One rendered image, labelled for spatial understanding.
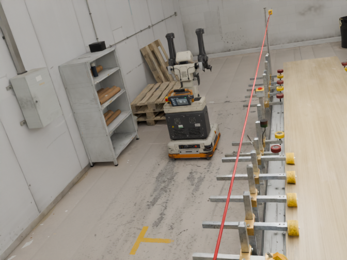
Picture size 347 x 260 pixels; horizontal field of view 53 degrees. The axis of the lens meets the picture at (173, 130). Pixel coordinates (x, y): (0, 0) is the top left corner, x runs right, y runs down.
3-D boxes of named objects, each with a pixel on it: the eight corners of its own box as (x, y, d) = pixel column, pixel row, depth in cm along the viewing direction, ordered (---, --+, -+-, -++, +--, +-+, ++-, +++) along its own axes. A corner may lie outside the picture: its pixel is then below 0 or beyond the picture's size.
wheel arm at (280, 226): (202, 228, 198) (201, 223, 197) (203, 224, 201) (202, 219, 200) (294, 231, 182) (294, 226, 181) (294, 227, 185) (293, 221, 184)
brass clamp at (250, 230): (243, 235, 188) (242, 228, 186) (246, 219, 200) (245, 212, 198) (255, 236, 186) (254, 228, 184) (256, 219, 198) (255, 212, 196)
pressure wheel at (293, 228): (287, 223, 190) (288, 237, 185) (287, 217, 183) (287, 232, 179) (299, 223, 188) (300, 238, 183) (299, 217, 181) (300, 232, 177)
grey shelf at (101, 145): (90, 166, 516) (57, 66, 457) (115, 140, 593) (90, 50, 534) (117, 166, 501) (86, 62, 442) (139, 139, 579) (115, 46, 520)
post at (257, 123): (261, 173, 291) (255, 122, 273) (261, 171, 294) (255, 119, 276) (265, 173, 290) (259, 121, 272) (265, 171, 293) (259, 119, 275)
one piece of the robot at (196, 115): (209, 147, 462) (199, 87, 430) (171, 148, 480) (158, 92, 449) (214, 136, 491) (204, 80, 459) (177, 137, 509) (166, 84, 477)
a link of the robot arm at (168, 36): (163, 33, 477) (170, 32, 474) (167, 33, 490) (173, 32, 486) (168, 66, 488) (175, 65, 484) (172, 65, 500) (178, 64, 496)
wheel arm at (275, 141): (232, 147, 311) (231, 142, 310) (232, 145, 314) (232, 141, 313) (282, 144, 297) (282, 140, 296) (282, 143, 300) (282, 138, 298)
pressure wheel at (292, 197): (286, 193, 203) (286, 192, 210) (287, 207, 202) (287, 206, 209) (297, 193, 201) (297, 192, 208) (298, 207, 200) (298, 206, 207)
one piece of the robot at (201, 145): (204, 148, 456) (203, 143, 453) (175, 150, 470) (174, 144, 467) (205, 148, 458) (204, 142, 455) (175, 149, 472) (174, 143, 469)
